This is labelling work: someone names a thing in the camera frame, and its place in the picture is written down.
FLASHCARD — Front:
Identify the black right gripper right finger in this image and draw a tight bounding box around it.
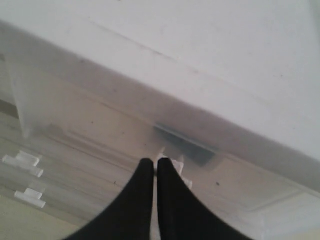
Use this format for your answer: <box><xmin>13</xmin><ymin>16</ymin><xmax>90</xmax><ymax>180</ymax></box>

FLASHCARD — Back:
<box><xmin>157</xmin><ymin>158</ymin><xmax>249</xmax><ymax>240</ymax></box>

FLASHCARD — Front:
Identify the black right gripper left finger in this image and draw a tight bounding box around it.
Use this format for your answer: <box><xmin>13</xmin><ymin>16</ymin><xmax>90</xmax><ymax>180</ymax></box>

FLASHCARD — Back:
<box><xmin>66</xmin><ymin>158</ymin><xmax>154</xmax><ymax>240</ymax></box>

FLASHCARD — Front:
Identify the bottom wide clear drawer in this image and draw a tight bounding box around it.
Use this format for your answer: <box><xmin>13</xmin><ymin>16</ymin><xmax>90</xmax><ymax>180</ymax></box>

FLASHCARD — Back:
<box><xmin>0</xmin><ymin>176</ymin><xmax>101</xmax><ymax>226</ymax></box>

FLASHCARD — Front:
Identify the wide clear drawer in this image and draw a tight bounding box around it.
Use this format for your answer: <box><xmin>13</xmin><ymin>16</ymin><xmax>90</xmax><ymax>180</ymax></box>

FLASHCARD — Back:
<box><xmin>1</xmin><ymin>136</ymin><xmax>133</xmax><ymax>194</ymax></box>
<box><xmin>0</xmin><ymin>176</ymin><xmax>101</xmax><ymax>226</ymax></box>

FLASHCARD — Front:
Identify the middle wide clear drawer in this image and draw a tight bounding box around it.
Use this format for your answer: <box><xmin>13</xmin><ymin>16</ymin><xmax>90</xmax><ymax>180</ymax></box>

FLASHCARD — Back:
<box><xmin>1</xmin><ymin>136</ymin><xmax>133</xmax><ymax>194</ymax></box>

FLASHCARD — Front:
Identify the white plastic drawer cabinet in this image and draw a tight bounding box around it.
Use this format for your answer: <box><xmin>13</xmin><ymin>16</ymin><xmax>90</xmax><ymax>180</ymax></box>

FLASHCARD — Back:
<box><xmin>0</xmin><ymin>0</ymin><xmax>320</xmax><ymax>240</ymax></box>

